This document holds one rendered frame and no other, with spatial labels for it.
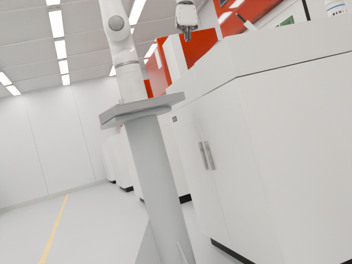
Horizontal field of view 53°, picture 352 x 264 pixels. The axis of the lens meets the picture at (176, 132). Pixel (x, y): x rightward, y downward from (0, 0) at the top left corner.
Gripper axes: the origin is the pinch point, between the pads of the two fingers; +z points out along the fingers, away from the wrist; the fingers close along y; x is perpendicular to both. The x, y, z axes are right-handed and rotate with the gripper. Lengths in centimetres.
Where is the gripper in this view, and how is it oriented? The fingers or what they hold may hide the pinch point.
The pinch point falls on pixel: (187, 36)
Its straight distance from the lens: 174.4
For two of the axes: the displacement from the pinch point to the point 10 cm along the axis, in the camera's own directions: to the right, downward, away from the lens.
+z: 0.6, 10.0, -0.7
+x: 2.6, -0.8, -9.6
